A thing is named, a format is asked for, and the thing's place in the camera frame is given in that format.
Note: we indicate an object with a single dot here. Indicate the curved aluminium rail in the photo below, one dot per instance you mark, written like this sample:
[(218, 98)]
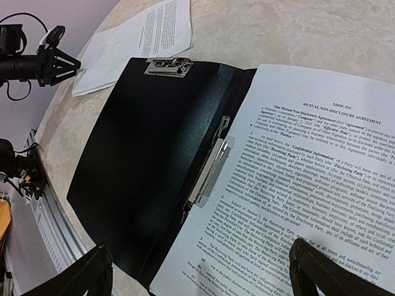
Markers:
[(62, 243)]

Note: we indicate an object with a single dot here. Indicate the printed paper stack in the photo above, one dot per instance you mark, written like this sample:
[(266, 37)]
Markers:
[(163, 30)]

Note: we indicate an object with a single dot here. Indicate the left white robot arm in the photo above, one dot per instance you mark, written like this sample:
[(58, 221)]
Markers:
[(15, 65)]

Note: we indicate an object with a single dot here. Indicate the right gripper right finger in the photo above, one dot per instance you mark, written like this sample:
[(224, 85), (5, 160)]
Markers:
[(311, 271)]

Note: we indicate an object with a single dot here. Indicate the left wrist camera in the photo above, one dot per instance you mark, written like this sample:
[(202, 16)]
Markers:
[(53, 37)]

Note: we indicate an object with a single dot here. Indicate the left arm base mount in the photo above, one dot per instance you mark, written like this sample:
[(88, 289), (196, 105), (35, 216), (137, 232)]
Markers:
[(23, 170)]

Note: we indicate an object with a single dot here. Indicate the black file folder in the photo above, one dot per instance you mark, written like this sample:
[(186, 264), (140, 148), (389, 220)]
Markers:
[(144, 155)]

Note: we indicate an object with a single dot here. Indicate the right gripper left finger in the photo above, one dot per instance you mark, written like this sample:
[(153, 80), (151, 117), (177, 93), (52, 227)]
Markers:
[(92, 274)]

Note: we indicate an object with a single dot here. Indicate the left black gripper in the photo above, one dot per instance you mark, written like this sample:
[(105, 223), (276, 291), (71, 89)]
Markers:
[(46, 72)]

